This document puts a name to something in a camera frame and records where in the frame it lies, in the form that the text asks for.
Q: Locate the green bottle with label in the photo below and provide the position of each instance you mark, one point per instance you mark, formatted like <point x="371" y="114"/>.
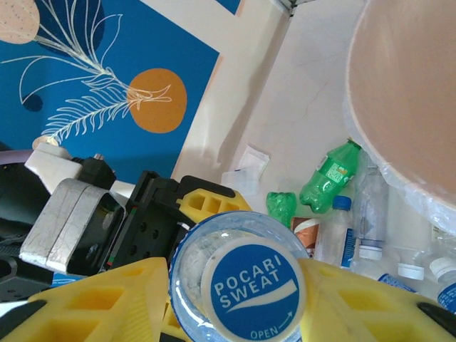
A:
<point x="329" y="176"/>

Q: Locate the clear bottle red label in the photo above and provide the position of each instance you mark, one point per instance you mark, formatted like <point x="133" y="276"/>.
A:
<point x="370" y="210"/>

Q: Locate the white plastic bin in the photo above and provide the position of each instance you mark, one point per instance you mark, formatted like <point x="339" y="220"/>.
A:
<point x="409" y="89"/>

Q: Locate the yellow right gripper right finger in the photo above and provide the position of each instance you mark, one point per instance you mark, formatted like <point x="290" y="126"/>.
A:
<point x="363" y="313"/>

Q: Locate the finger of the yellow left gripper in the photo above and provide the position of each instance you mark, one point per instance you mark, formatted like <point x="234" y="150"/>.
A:
<point x="213" y="203"/>

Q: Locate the clear plastic wrapper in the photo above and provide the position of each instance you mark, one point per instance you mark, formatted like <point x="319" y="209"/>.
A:
<point x="242" y="181"/>

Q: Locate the clear bottle white cap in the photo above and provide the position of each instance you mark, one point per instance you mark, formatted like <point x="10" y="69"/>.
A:
<point x="411" y="267"/>

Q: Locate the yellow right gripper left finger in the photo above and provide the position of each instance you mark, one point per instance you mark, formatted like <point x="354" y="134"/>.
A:
<point x="89" y="306"/>

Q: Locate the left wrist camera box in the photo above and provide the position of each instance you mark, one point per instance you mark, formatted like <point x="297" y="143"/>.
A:
<point x="71" y="221"/>

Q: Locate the clear bottle blue cap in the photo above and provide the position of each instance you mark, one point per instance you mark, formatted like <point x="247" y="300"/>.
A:
<point x="336" y="231"/>

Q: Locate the crushed green bottle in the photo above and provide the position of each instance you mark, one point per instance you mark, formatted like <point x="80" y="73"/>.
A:
<point x="281" y="206"/>

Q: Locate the aluminium frame post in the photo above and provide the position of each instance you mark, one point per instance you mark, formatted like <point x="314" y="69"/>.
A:
<point x="286" y="7"/>

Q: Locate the Pocari Sweat clear bottle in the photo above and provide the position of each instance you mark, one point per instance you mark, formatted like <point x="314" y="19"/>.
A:
<point x="254" y="288"/>

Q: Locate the blue label bottle white cap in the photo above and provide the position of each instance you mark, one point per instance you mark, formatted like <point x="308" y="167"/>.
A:
<point x="445" y="285"/>

